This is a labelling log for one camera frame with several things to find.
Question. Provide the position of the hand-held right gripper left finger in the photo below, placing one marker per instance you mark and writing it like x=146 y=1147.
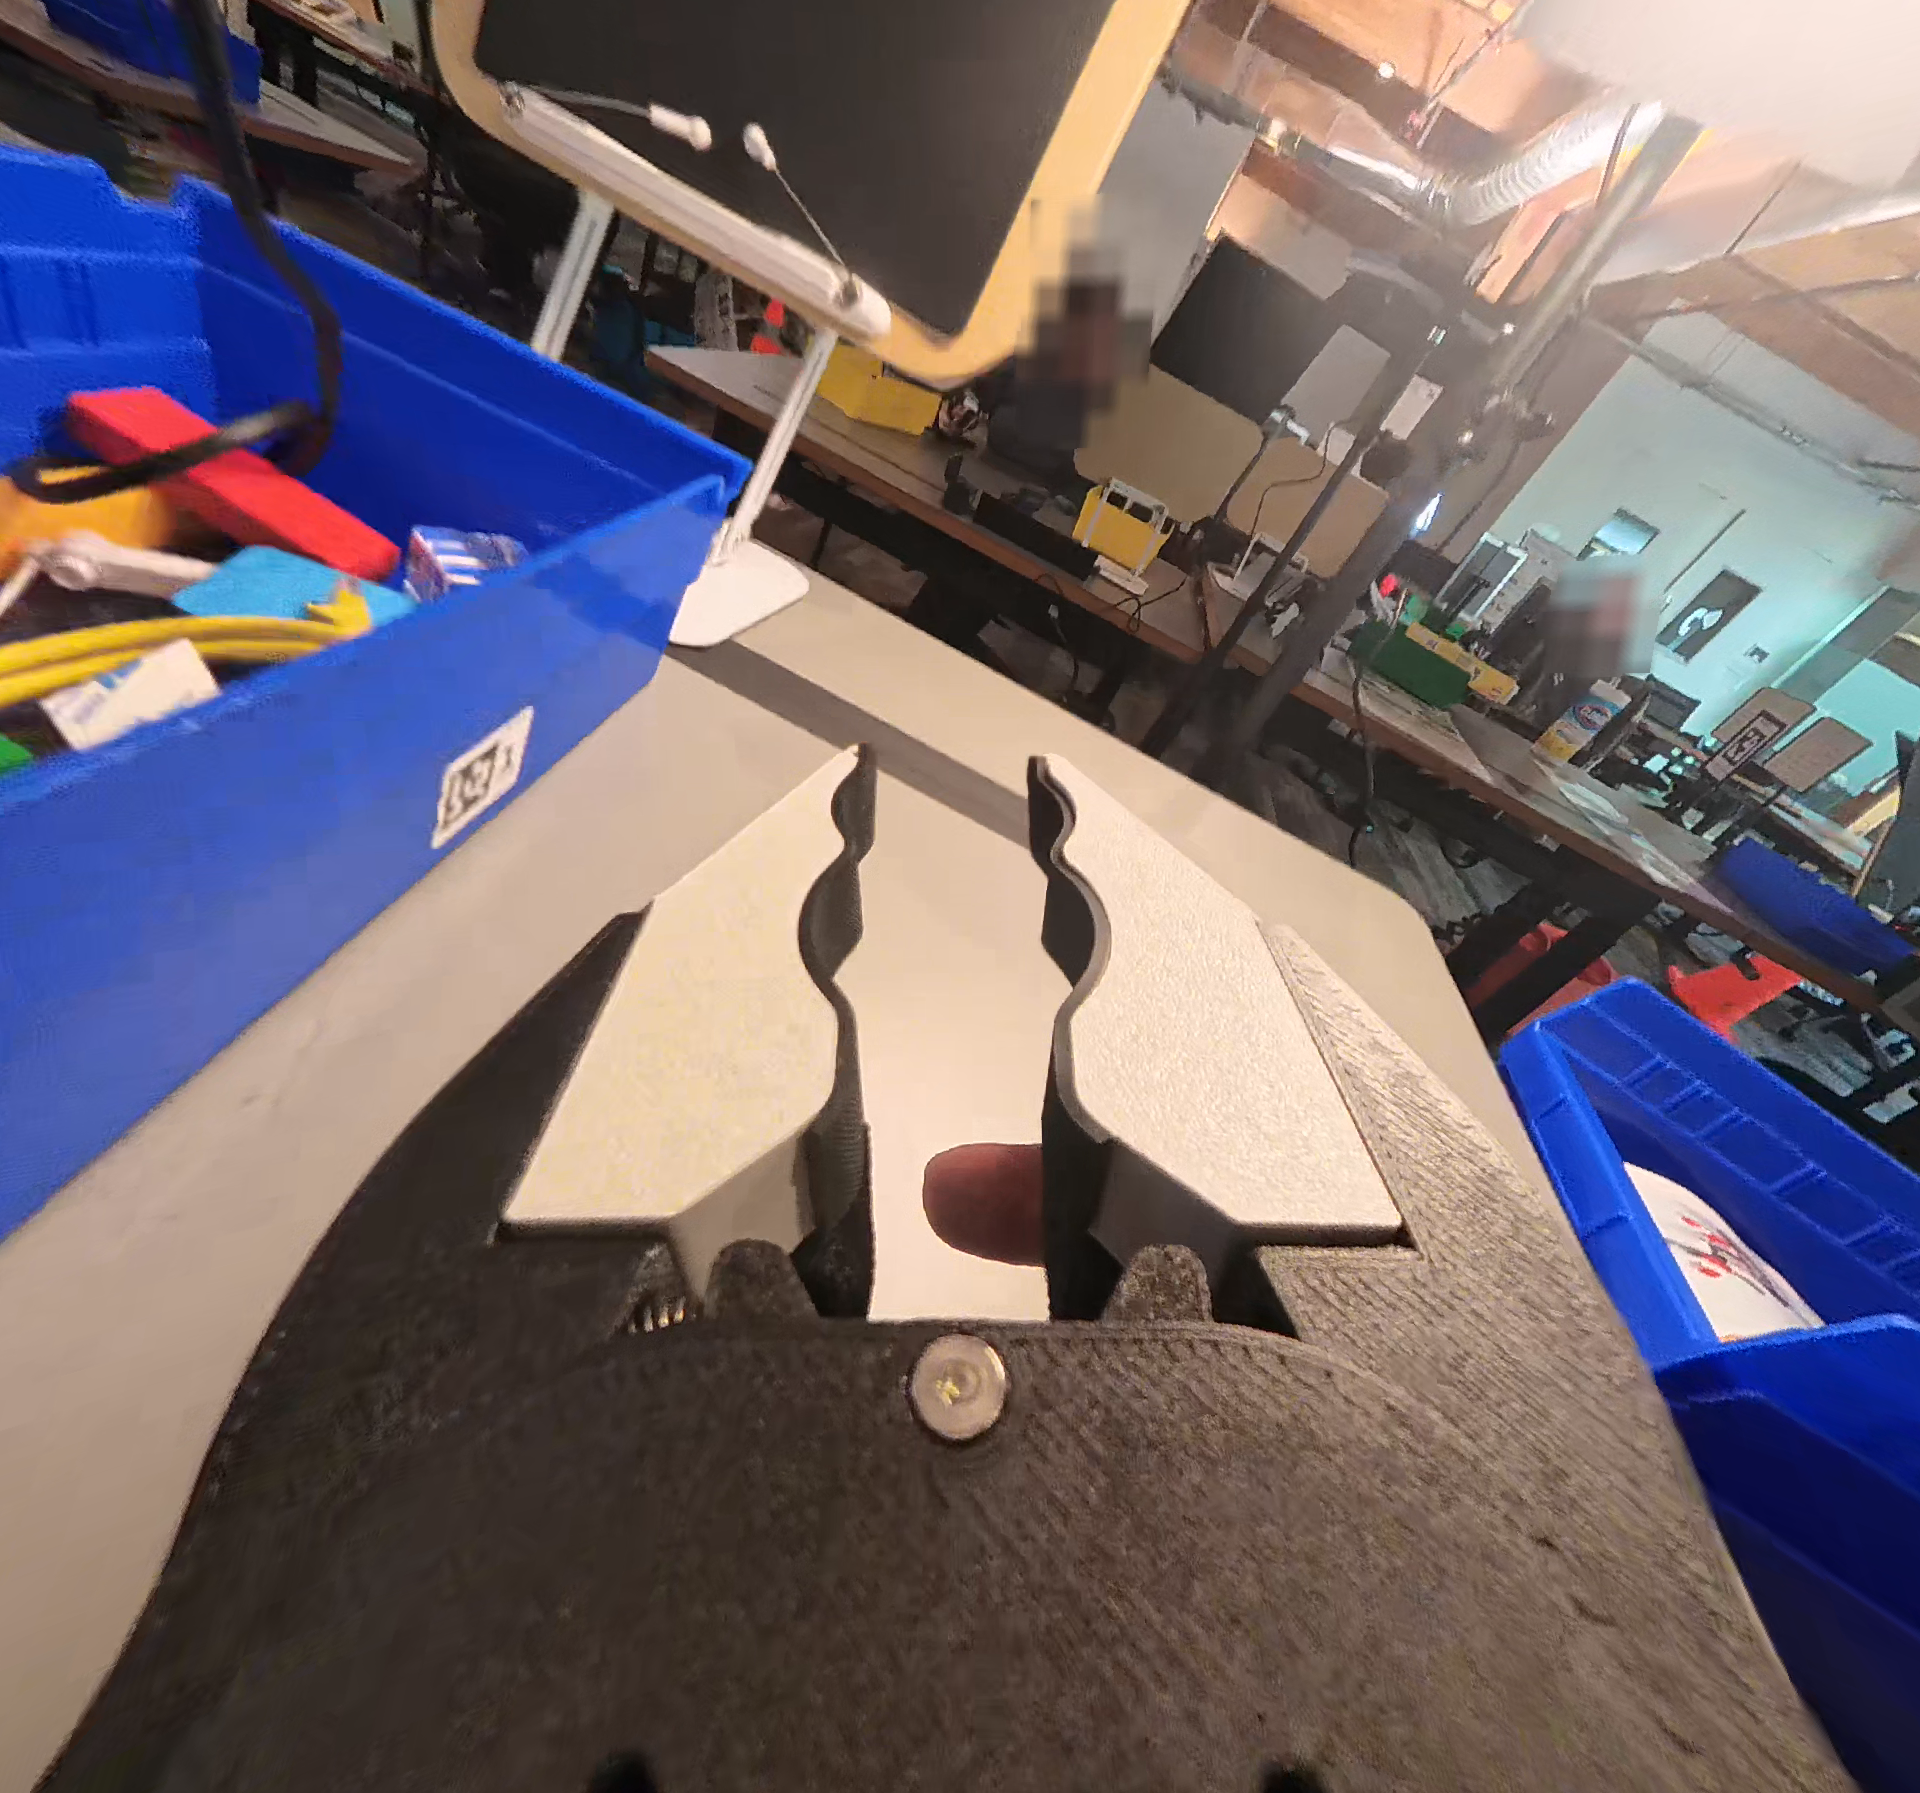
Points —
x=676 y=1074

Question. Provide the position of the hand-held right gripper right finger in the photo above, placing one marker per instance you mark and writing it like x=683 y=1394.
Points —
x=1232 y=1074

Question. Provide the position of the blue plastic bin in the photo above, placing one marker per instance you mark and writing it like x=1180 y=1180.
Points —
x=242 y=864
x=1772 y=1433

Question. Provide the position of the green box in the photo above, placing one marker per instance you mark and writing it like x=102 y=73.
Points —
x=1434 y=664

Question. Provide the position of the white board stand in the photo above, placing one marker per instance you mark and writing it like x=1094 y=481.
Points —
x=736 y=577

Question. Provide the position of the small yellow box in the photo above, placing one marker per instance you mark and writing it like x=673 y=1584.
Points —
x=1122 y=527

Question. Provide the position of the blue plastic part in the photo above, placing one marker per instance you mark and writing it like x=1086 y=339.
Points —
x=272 y=588

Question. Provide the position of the light stand pole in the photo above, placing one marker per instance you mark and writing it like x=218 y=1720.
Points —
x=1440 y=413

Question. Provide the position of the yellow storage bin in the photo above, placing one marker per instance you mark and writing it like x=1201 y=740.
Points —
x=877 y=388

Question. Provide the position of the black computer monitor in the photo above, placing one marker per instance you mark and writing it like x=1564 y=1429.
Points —
x=1262 y=339

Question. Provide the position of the small blue tray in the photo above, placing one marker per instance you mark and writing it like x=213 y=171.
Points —
x=136 y=24

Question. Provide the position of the silver ceiling duct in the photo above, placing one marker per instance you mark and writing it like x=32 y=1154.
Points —
x=1472 y=172

